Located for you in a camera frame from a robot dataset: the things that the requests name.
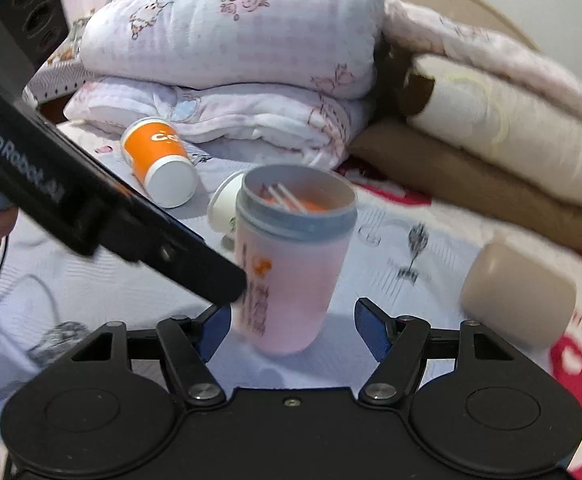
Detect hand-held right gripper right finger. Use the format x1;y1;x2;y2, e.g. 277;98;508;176
354;297;515;407

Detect beige cup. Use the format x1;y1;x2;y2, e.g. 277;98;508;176
460;242;577;349

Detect orange paper cup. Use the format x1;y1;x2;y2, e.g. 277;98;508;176
120;116;201;209

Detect white paper cup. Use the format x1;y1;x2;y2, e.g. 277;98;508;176
207;170;248;234

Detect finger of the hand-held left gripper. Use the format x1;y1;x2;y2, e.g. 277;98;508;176
100;184;250;306

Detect white printed bed sheet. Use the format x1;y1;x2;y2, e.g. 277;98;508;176
0;120;582;480

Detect pink cup with blue rim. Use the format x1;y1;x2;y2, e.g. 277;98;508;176
231;164;358;357

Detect cream folded blanket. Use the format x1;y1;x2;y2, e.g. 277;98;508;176
403;54;582;214

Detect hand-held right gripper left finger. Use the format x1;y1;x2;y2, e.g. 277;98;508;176
71;304;233;407

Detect white pink printed folded quilt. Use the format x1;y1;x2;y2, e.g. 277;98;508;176
63;77;378;172

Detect black cable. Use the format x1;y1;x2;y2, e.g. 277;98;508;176
0;234;64;357

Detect pale pink quilt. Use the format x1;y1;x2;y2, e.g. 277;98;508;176
381;0;582;137

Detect pink floral pillow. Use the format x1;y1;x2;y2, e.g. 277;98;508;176
78;0;387;99

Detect brown folded blanket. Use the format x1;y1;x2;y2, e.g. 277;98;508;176
346;42;582;262

